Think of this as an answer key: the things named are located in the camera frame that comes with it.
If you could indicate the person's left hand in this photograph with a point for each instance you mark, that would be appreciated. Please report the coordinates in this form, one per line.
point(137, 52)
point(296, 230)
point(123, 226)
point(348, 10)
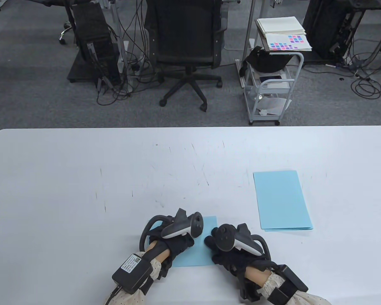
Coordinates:
point(177, 246)

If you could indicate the black equipment cabinet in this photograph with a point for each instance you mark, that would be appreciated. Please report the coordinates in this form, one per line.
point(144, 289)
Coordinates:
point(324, 28)

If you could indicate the black mesh office chair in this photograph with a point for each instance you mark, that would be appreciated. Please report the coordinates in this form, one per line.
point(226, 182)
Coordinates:
point(184, 41)

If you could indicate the person's right forearm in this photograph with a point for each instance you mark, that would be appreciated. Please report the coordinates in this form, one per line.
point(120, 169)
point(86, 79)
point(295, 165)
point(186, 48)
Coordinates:
point(254, 274)

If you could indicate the black wrist sensor box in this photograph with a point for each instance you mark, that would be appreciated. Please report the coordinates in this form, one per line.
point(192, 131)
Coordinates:
point(290, 278)
point(131, 270)

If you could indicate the white paper pad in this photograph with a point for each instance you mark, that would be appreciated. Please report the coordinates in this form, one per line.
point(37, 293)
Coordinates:
point(279, 25)

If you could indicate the black phone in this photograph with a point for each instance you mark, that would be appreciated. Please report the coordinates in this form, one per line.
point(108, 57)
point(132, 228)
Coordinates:
point(270, 78)

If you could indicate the black computer tower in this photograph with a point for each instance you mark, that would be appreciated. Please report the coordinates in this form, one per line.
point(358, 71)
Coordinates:
point(95, 38)

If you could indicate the black bag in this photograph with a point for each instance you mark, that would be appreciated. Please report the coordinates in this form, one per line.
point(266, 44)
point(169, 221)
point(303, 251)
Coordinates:
point(266, 62)

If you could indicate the white sheet with coloured stickers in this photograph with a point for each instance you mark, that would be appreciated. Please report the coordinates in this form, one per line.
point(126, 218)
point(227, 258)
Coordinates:
point(285, 43)

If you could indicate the person's right hand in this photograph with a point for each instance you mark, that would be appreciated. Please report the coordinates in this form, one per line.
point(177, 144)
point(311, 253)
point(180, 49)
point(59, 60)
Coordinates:
point(231, 260)

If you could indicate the crumpled white paper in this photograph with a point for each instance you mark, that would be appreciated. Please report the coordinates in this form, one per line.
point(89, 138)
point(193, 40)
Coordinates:
point(274, 105)

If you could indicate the grey metal desk leg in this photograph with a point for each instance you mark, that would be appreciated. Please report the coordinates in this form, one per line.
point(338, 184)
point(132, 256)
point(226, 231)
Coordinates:
point(249, 22)

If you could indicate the black wrist camera block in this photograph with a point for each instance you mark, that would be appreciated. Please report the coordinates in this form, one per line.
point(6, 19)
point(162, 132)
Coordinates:
point(249, 290)

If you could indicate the chrome chair base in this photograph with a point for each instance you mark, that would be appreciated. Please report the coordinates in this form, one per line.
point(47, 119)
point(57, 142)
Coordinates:
point(65, 31)

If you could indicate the person's left forearm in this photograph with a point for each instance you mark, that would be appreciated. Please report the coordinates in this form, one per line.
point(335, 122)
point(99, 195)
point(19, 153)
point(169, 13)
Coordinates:
point(133, 298)

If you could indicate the black floor platform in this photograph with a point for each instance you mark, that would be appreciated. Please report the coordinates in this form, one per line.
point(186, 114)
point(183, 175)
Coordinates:
point(77, 73)

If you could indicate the grey metal utility cart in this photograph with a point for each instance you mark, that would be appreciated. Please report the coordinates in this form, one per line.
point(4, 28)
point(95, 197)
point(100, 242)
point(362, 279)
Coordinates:
point(263, 119)

